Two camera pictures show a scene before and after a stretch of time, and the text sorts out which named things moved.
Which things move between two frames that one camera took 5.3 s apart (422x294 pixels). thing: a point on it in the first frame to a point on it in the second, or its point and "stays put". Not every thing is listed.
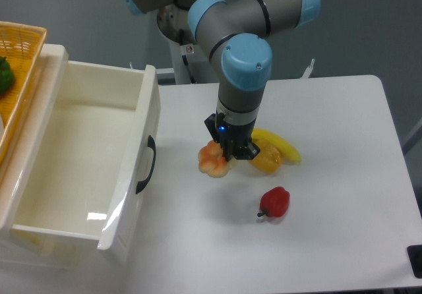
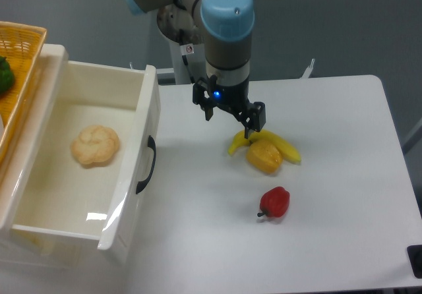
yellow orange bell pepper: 269,159 stays put
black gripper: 235,140 to 207,93
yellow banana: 285,147 stays put
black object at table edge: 415,252 stays put
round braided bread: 212,161 to 95,145
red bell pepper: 274,202 stays put
